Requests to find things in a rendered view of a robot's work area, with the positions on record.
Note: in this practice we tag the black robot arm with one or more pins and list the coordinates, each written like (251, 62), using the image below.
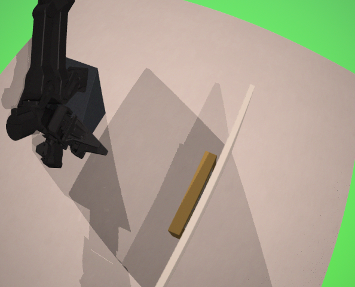
(47, 79)

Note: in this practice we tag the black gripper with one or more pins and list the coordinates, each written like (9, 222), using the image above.
(71, 130)

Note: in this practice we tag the brown wooden picture frame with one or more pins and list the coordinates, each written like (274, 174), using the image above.
(191, 199)

